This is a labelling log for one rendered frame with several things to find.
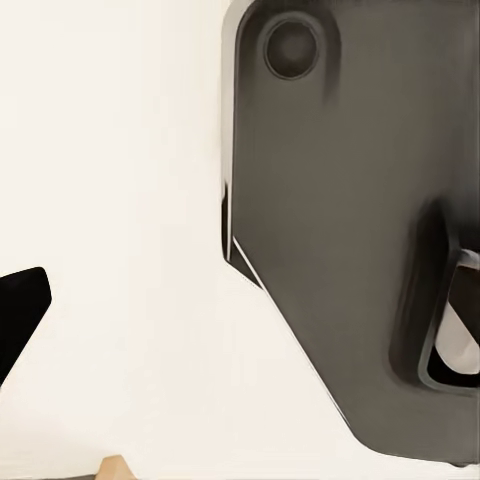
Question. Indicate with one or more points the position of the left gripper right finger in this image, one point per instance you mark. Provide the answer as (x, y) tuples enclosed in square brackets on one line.
[(464, 297)]

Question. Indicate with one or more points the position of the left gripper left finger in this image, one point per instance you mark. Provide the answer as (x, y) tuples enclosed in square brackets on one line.
[(25, 297)]

